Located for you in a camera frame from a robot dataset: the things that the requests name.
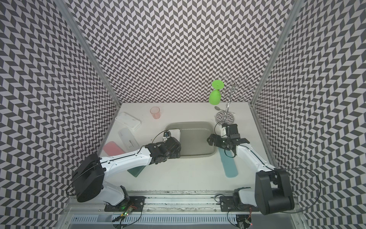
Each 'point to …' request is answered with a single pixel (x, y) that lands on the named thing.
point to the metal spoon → (218, 108)
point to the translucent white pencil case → (129, 141)
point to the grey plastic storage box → (193, 136)
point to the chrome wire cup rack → (226, 117)
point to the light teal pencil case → (229, 162)
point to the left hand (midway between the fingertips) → (172, 152)
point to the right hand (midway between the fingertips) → (213, 143)
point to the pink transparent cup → (155, 112)
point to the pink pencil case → (111, 149)
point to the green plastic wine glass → (215, 95)
